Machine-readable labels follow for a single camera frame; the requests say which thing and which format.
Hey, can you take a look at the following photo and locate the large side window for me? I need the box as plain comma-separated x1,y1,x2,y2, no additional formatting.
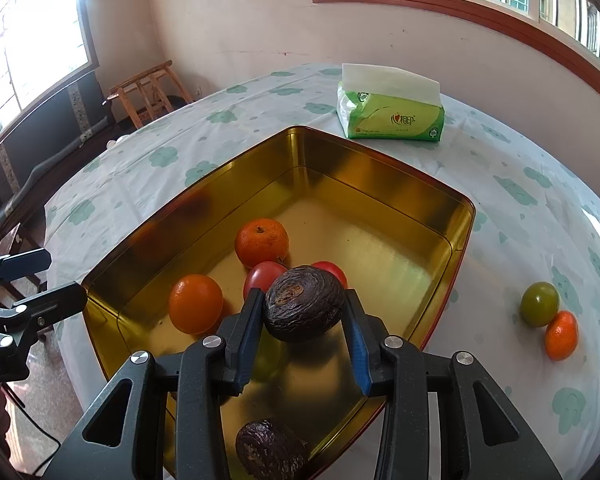
0,0,94,136

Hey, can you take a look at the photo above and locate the dark sofa bench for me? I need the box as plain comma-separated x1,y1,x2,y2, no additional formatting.
0,70,121,231

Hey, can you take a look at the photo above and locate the dark passion fruit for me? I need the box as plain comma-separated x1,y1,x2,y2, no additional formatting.
264,266,347,344
235,418,310,479

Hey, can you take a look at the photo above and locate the green tissue pack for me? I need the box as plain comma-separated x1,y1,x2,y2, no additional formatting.
337,63,445,143

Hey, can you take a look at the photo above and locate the orange mandarin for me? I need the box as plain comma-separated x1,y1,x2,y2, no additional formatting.
168,274,224,335
544,311,579,362
234,218,290,268

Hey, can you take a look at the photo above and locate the wooden stool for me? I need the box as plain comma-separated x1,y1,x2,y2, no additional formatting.
102,60,194,129

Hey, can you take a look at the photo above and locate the cloud pattern tablecloth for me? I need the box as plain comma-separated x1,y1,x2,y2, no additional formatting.
45,64,600,479

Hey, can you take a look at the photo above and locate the black cable on floor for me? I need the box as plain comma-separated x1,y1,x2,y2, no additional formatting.
0,383,63,476

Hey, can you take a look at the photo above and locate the green tomato on table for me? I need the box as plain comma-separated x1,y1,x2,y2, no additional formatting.
519,282,559,328

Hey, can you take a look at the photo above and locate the gold maroon toffee tin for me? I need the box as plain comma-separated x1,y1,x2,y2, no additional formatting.
84,127,477,477

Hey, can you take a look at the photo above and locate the large red tomato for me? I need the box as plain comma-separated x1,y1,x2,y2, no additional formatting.
242,261,287,298

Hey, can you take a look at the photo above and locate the small red tomato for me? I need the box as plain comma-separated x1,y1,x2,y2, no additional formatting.
312,260,348,289

